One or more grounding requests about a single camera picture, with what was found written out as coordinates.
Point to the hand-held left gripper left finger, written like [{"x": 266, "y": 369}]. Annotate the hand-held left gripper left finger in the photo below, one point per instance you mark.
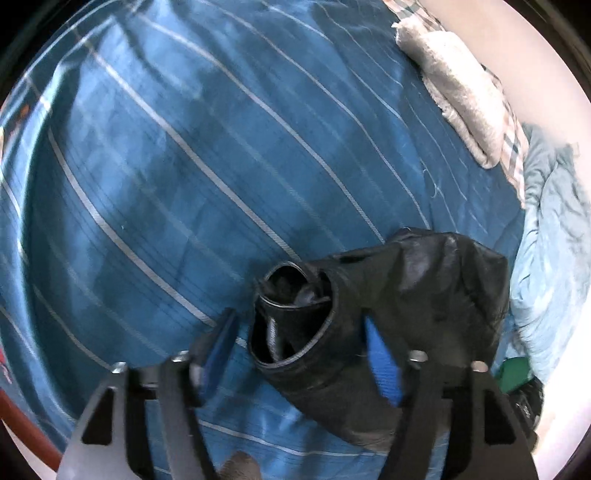
[{"x": 221, "y": 348}]

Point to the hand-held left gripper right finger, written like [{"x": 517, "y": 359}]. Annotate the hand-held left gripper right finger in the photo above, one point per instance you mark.
[{"x": 383, "y": 369}]

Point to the black leather jacket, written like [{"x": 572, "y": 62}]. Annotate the black leather jacket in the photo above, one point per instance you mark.
[{"x": 415, "y": 295}]

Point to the green garment with white stripes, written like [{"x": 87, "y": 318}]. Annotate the green garment with white stripes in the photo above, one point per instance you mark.
[{"x": 515, "y": 373}]

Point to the person's grey fleece pants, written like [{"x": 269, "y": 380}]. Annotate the person's grey fleece pants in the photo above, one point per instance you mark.
[{"x": 238, "y": 467}]

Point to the light blue quilt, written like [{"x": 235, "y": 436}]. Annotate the light blue quilt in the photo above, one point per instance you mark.
[{"x": 549, "y": 258}]

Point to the bed with blue striped sheet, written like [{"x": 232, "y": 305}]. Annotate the bed with blue striped sheet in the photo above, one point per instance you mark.
[{"x": 184, "y": 175}]

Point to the plaid blanket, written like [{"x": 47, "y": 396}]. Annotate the plaid blanket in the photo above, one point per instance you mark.
[{"x": 512, "y": 143}]

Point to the white fuzzy folded sweater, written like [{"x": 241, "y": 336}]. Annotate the white fuzzy folded sweater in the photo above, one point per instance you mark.
[{"x": 461, "y": 90}]

